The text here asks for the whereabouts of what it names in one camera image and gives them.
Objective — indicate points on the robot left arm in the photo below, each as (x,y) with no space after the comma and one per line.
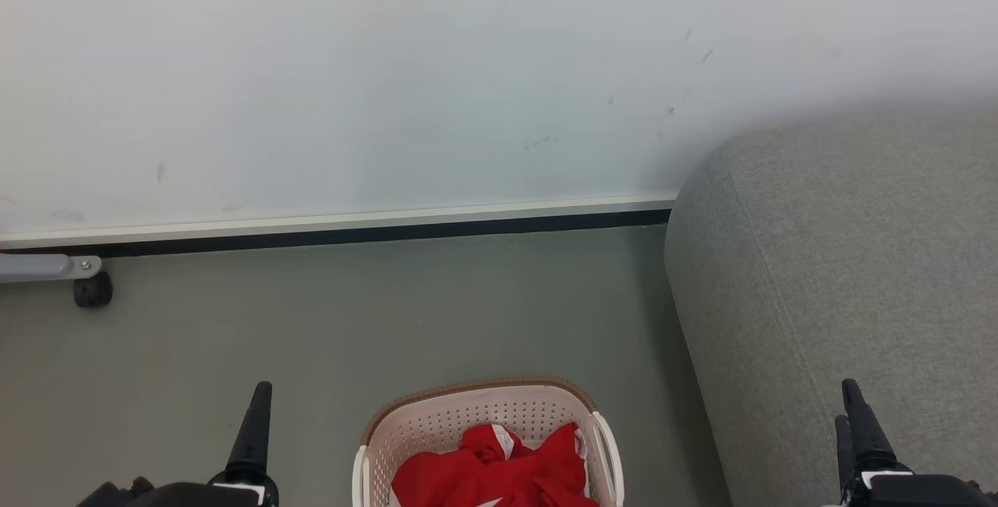
(113,495)

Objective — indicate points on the red shorts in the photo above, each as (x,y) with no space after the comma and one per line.
(565,464)

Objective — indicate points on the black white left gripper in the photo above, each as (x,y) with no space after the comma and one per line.
(234,496)

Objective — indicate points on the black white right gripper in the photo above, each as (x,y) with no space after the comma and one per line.
(920,491)

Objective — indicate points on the white perforated laundry basket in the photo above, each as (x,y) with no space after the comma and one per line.
(437,429)

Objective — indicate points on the white black wall baseboard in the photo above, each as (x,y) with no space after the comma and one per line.
(312,225)

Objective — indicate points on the black caster wheel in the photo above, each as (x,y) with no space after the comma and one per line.
(93,291)

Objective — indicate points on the grey fabric sofa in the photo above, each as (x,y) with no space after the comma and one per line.
(842,273)

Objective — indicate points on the red white jersey shirt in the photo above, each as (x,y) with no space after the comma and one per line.
(468,476)

